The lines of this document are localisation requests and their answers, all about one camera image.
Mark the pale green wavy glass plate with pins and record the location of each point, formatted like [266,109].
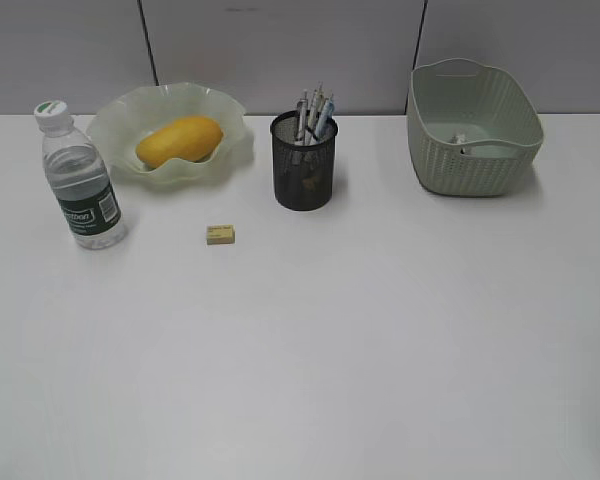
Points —
[119,127]

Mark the black mesh pen holder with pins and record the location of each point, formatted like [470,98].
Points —
[287,181]

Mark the yellow eraser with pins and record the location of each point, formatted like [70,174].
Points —
[296,158]
[220,234]
[313,182]

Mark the clear water bottle green label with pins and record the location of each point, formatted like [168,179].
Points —
[78,178]

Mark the waste paper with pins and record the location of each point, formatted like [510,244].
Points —
[459,138]

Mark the yellow mango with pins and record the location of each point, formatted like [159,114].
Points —
[191,138]

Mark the beige grip white pen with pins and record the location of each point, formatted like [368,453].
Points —
[314,111]

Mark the blue grip white pen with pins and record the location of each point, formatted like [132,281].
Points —
[325,114]

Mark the grey grip white pen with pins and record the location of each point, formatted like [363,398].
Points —
[301,117]

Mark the pale green woven basket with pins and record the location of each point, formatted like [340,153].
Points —
[491,108]

